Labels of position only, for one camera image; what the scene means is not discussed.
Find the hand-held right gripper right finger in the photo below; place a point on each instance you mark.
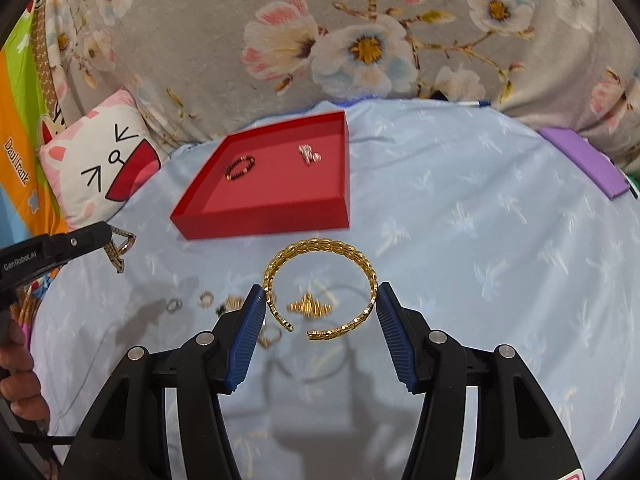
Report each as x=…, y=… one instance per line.
x=397, y=345

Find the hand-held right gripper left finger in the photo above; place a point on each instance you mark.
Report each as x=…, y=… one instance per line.
x=245, y=345

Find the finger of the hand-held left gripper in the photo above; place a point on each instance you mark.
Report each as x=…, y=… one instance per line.
x=80, y=242

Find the gold wristwatch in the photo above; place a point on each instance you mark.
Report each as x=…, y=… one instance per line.
x=120, y=255

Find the dark flower pendant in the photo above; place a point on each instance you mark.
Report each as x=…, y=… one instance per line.
x=231, y=304

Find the red cardboard box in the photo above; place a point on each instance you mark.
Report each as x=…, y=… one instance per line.
x=280, y=190

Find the crystal hair clip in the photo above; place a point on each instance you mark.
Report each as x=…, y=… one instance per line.
x=305, y=152

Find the person's left hand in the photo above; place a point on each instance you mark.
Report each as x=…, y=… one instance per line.
x=22, y=385

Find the cat face cushion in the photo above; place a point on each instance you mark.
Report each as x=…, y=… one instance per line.
x=95, y=160

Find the light blue patterned cloth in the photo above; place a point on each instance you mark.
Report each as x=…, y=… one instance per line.
x=475, y=240

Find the colourful cartoon printed blanket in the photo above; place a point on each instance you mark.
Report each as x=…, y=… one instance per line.
x=20, y=110

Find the grey floral blanket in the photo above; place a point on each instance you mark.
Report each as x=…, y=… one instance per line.
x=210, y=60

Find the purple flat pad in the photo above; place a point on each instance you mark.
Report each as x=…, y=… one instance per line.
x=585, y=160

